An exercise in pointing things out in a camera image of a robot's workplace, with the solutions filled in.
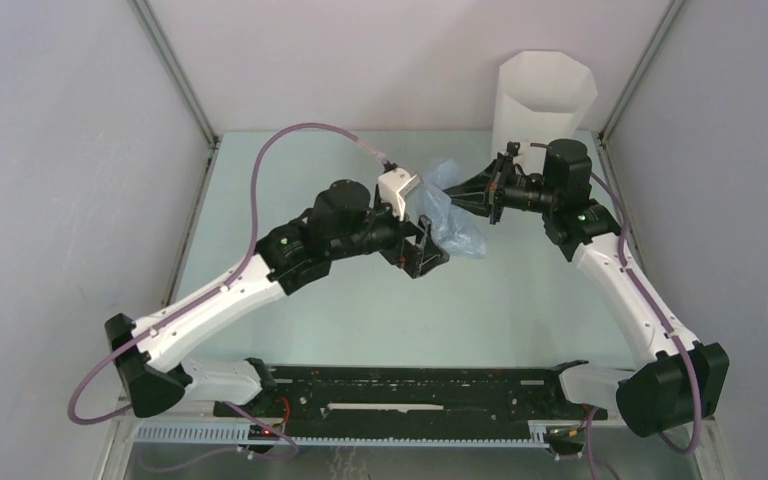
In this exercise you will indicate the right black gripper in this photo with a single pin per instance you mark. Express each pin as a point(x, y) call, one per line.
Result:
point(473, 195)

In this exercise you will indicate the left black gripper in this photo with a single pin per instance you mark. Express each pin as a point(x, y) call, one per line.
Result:
point(418, 258)

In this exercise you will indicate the blue plastic trash bag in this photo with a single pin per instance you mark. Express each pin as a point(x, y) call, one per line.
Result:
point(452, 227)

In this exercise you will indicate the white trash bin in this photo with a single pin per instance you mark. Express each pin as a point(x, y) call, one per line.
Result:
point(541, 96)

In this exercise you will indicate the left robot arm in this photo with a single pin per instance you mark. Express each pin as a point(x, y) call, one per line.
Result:
point(156, 365)

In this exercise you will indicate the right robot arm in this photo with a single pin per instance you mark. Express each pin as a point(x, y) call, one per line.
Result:
point(677, 379)

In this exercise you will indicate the right circuit board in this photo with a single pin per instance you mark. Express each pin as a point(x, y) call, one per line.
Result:
point(566, 434)

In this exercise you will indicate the circuit board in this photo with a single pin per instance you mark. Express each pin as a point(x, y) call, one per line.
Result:
point(566, 434)
point(259, 433)

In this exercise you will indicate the left circuit board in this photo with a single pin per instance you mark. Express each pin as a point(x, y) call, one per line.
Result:
point(259, 433)

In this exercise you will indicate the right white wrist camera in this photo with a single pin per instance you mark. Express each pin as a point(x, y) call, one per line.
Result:
point(511, 151)

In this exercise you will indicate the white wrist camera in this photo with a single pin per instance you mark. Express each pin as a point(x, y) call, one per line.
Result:
point(395, 186)
point(511, 151)

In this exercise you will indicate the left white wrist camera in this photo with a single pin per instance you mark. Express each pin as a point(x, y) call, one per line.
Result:
point(395, 186)

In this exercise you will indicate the right aluminium frame post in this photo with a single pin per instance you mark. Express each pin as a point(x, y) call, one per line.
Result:
point(666, 24)

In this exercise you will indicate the aluminium frame post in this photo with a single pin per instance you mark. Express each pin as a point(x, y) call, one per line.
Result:
point(666, 24)
point(159, 40)

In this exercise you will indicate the white cable duct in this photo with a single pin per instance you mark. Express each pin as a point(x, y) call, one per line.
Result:
point(231, 433)

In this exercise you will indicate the left aluminium frame post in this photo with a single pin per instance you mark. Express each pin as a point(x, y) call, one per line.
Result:
point(159, 40)

